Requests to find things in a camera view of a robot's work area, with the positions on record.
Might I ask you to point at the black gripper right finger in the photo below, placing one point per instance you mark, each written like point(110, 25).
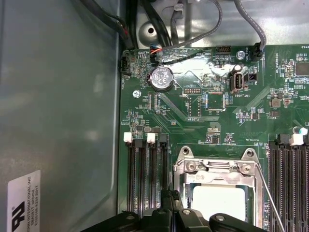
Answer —
point(190, 222)

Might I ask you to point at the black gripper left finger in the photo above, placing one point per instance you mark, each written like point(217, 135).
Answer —
point(159, 222)

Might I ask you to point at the silver CPU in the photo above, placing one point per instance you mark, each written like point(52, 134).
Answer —
point(217, 203)

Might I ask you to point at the CPU socket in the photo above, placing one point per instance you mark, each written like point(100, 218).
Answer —
point(178, 176)

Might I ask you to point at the RAM slot white clips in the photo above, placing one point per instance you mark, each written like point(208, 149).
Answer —
point(295, 174)
point(131, 174)
point(152, 174)

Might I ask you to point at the green motherboard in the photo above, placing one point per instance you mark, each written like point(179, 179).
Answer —
point(241, 128)

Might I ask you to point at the white printed sticker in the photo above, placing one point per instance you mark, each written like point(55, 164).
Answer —
point(24, 200)

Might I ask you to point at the silver coin cell battery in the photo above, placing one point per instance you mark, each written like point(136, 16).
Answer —
point(161, 77)

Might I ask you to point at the internal USB port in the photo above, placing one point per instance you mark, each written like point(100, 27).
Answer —
point(237, 82)

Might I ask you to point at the black PC case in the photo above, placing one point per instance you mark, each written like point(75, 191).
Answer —
point(60, 96)

